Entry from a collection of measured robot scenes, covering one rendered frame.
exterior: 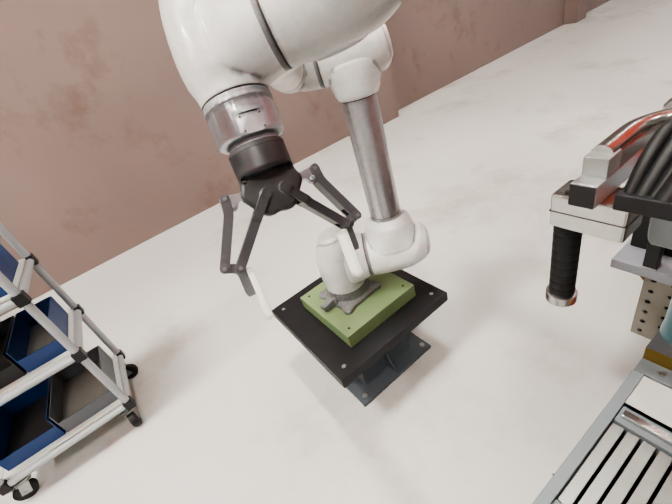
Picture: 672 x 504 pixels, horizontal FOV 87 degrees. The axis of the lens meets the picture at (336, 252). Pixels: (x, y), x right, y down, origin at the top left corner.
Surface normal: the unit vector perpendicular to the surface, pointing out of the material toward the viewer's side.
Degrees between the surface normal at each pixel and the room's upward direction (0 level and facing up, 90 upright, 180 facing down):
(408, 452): 0
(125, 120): 90
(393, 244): 85
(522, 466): 0
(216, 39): 69
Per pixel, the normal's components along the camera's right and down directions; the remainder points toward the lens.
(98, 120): 0.58, 0.32
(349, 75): 0.00, 0.62
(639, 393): -0.27, -0.79
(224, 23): -0.07, 0.20
